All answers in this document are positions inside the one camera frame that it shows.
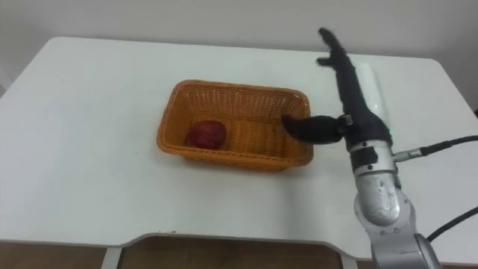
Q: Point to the red strawberry soft toy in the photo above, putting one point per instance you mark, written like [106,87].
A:
[206,135]

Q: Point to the orange woven basket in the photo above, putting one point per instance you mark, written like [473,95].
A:
[239,130]

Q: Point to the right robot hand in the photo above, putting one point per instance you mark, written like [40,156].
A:
[353,104]

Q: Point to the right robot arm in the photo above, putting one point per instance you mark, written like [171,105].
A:
[384,201]

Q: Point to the white desk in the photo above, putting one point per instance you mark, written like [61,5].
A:
[93,149]

